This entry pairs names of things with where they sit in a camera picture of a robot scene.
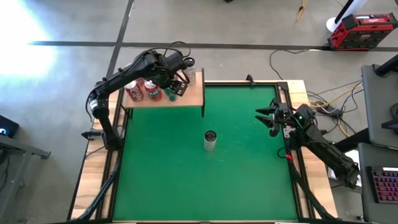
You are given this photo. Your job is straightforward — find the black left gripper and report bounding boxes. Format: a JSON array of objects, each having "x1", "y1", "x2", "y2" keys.
[{"x1": 157, "y1": 70, "x2": 189, "y2": 96}]

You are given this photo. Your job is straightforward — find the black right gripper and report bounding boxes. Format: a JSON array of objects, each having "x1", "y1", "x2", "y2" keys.
[{"x1": 255, "y1": 99, "x2": 293, "y2": 137}]

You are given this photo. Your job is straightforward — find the silver blue Red Bull can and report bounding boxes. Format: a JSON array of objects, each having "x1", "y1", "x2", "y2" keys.
[{"x1": 164, "y1": 87, "x2": 178, "y2": 103}]

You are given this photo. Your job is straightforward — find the white Celsius can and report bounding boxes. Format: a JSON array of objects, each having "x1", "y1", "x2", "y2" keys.
[
  {"x1": 203, "y1": 130, "x2": 218, "y2": 152},
  {"x1": 182, "y1": 57, "x2": 197, "y2": 85}
]

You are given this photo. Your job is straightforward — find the red Fanta can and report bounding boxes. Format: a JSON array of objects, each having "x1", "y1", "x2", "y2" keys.
[{"x1": 144, "y1": 80, "x2": 163, "y2": 103}]

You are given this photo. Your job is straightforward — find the red Coca-Cola can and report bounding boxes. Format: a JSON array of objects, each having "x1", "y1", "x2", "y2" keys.
[{"x1": 123, "y1": 80, "x2": 145, "y2": 103}]

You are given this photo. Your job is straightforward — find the black power strip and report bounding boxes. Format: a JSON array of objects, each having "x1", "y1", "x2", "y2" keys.
[{"x1": 313, "y1": 101, "x2": 338, "y2": 116}]

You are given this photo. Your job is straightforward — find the thin yellow pole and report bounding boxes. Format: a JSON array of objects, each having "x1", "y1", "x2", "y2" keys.
[{"x1": 295, "y1": 0, "x2": 309, "y2": 23}]

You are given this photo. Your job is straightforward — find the white cylindrical pillar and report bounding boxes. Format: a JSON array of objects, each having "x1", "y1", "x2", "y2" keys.
[{"x1": 325, "y1": 0, "x2": 369, "y2": 33}]

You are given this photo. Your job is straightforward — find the red black tool case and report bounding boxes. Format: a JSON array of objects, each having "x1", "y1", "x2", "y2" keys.
[{"x1": 327, "y1": 12, "x2": 398, "y2": 52}]

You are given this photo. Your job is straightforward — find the backlit keyboard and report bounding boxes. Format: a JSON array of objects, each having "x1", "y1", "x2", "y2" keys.
[{"x1": 368, "y1": 166, "x2": 398, "y2": 205}]

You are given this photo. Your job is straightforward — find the black device blue light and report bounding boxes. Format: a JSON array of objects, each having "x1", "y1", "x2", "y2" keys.
[{"x1": 0, "y1": 114, "x2": 20, "y2": 139}]

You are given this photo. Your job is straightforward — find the wooden shelf black metal frame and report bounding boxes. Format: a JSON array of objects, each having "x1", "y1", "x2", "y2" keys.
[{"x1": 121, "y1": 68, "x2": 206, "y2": 119}]

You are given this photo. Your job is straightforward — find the black table frame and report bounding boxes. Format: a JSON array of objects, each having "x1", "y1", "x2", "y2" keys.
[{"x1": 67, "y1": 81, "x2": 340, "y2": 224}]

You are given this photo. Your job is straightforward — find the yellow cable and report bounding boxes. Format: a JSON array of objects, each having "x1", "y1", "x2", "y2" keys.
[{"x1": 310, "y1": 83, "x2": 363, "y2": 138}]

